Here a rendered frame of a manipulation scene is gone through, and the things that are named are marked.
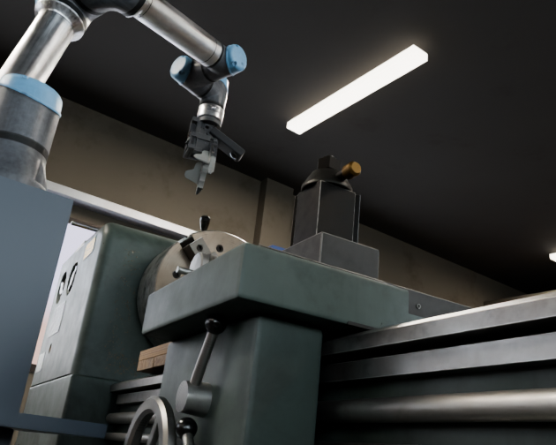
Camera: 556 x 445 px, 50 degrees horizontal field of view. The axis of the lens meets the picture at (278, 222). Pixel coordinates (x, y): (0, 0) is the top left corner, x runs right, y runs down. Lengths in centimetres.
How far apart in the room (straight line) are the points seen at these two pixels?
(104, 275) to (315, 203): 75
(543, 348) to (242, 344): 30
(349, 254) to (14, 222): 53
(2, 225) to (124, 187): 374
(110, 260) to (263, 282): 95
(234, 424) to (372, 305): 19
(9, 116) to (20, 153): 7
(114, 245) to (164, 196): 335
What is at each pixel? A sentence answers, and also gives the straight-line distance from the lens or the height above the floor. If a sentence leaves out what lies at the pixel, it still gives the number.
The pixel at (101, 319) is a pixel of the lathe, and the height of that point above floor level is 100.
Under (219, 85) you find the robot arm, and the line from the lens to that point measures 178.
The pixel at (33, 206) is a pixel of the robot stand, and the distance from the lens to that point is 104.
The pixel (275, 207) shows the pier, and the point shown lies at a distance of 530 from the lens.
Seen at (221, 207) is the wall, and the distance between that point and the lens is 510.
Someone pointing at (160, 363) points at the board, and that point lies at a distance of 112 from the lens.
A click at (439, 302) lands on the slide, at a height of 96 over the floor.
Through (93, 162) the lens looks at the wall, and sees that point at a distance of 470.
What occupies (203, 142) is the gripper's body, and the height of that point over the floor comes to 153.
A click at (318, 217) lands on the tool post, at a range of 86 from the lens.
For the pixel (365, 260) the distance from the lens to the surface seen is 84.
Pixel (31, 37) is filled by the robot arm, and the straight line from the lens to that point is 142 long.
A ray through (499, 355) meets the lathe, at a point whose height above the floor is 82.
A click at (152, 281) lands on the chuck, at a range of 138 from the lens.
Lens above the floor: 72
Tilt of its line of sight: 22 degrees up
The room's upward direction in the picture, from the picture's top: 7 degrees clockwise
